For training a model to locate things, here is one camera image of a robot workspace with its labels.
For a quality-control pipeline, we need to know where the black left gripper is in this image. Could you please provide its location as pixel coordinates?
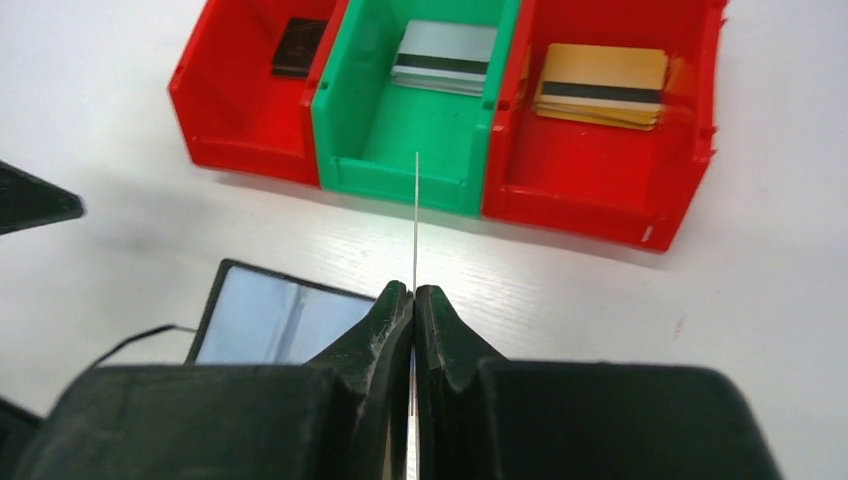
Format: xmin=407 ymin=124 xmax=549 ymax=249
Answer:
xmin=0 ymin=397 xmax=43 ymax=480

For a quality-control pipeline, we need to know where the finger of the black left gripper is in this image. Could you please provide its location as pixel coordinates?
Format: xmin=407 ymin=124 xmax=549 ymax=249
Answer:
xmin=1 ymin=161 xmax=85 ymax=235

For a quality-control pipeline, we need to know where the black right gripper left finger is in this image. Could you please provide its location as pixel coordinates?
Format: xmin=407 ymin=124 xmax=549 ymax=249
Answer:
xmin=14 ymin=281 xmax=413 ymax=479

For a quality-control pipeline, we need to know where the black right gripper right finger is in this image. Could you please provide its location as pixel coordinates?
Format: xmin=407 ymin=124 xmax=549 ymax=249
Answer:
xmin=414 ymin=286 xmax=780 ymax=479

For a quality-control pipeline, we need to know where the black leather card holder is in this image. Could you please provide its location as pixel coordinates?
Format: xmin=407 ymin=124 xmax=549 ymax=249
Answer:
xmin=186 ymin=259 xmax=375 ymax=365

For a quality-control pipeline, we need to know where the gold card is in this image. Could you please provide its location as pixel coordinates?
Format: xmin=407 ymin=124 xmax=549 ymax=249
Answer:
xmin=532 ymin=43 xmax=669 ymax=131
xmin=411 ymin=151 xmax=420 ymax=297

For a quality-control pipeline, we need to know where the black credit card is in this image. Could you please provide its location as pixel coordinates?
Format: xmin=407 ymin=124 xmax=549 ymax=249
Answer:
xmin=271 ymin=17 xmax=327 ymax=78

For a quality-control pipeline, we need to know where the silver card in bin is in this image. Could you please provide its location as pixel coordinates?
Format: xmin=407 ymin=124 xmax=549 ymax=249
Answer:
xmin=390 ymin=20 xmax=497 ymax=97

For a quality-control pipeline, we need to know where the left red plastic bin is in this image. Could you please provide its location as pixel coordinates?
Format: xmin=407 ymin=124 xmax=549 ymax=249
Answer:
xmin=168 ymin=0 xmax=348 ymax=186

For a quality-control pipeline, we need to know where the red plastic bin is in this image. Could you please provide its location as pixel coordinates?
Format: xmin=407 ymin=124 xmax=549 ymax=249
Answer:
xmin=168 ymin=0 xmax=348 ymax=186
xmin=482 ymin=1 xmax=725 ymax=252

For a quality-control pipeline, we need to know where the right red plastic bin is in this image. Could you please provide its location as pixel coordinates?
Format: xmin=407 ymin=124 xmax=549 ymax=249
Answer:
xmin=482 ymin=1 xmax=725 ymax=252

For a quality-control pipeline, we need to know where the green plastic bin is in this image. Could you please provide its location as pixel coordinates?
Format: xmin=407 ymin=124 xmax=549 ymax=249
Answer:
xmin=311 ymin=1 xmax=520 ymax=216

